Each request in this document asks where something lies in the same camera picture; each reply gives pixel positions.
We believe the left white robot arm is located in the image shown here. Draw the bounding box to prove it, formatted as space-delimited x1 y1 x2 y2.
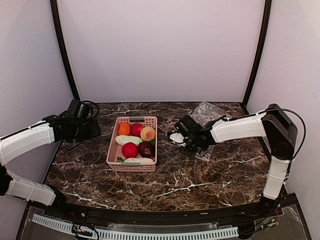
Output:
0 99 101 218

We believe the yellow peach fruit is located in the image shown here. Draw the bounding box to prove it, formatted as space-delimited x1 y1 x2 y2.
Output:
140 126 156 142

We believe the black front rail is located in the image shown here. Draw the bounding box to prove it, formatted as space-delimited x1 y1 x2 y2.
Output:
29 199 298 228

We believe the right black frame post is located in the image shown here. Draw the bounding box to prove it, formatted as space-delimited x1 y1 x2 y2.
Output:
241 0 272 110

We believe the white slotted cable duct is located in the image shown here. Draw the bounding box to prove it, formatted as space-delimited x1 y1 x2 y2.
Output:
32 214 239 240

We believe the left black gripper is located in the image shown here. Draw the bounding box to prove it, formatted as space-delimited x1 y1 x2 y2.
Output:
72 118 102 142

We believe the pale green radish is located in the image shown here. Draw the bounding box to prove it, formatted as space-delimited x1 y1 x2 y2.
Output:
115 135 143 146

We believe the pink perforated plastic basket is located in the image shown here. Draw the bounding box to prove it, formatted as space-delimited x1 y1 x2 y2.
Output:
106 116 158 173

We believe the left black frame post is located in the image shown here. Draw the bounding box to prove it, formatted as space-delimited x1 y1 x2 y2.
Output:
50 0 80 100

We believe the orange fruit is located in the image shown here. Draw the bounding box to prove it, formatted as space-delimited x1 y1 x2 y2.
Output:
118 122 131 136

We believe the white wrinkled radish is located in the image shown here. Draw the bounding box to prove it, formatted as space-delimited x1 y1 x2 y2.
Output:
117 156 154 164

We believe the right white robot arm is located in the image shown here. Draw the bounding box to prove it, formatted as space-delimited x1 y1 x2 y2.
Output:
167 104 302 217

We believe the red pomegranate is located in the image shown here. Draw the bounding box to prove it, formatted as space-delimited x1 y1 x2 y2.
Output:
130 123 144 137

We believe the dark red apple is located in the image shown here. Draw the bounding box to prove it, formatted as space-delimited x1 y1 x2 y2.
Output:
138 141 156 159

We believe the clear zip top bag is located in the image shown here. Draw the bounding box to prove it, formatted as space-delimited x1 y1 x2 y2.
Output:
178 102 231 162

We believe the black frame post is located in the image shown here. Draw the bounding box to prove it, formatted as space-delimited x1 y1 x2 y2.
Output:
50 0 80 100
241 0 272 110

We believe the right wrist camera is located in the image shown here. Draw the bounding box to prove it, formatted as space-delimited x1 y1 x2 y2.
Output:
167 130 186 146

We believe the red tomato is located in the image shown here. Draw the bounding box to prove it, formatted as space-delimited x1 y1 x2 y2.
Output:
121 142 139 159

